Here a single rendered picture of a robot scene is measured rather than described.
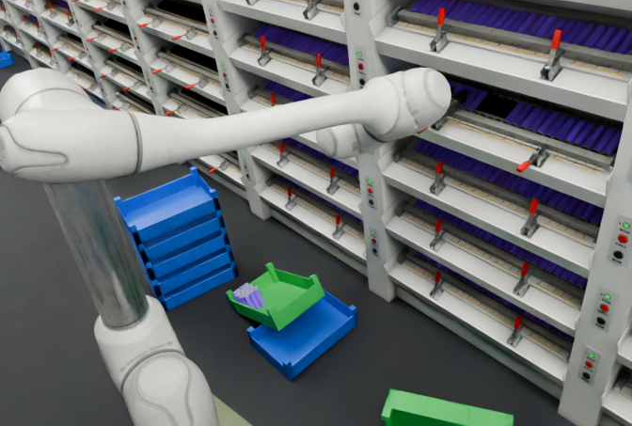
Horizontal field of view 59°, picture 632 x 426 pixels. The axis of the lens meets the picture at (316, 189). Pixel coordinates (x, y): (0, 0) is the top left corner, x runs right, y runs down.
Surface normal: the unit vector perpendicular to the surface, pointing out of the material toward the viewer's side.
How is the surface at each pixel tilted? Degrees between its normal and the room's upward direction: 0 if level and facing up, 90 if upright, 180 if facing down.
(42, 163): 88
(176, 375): 3
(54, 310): 0
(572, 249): 20
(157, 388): 6
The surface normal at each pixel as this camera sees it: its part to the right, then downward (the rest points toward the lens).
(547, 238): -0.36, -0.61
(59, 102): 0.21, -0.82
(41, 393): -0.11, -0.81
